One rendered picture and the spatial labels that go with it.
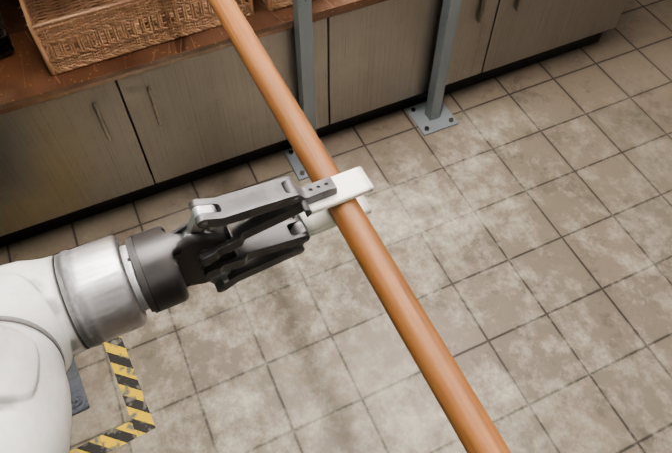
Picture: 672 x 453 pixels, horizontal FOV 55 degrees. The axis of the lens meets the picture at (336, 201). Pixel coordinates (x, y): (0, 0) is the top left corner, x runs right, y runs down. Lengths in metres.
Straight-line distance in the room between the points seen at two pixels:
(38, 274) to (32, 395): 0.16
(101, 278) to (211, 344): 1.33
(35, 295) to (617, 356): 1.68
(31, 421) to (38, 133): 1.46
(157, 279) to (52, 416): 0.17
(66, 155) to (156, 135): 0.25
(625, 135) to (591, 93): 0.22
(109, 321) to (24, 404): 0.15
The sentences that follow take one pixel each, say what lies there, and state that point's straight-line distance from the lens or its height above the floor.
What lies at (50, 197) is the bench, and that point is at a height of 0.20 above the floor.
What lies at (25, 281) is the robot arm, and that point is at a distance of 0.59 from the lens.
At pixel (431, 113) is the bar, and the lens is 2.31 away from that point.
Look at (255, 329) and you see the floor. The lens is 1.89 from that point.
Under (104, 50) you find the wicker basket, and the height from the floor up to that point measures 0.61.
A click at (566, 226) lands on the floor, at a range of 2.18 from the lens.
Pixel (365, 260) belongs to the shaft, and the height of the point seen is 1.20.
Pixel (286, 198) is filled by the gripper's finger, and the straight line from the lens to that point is 0.58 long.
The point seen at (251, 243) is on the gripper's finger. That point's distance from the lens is 0.63.
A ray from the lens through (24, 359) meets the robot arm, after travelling 0.48.
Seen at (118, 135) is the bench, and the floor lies 0.35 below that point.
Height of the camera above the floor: 1.71
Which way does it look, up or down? 55 degrees down
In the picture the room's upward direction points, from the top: straight up
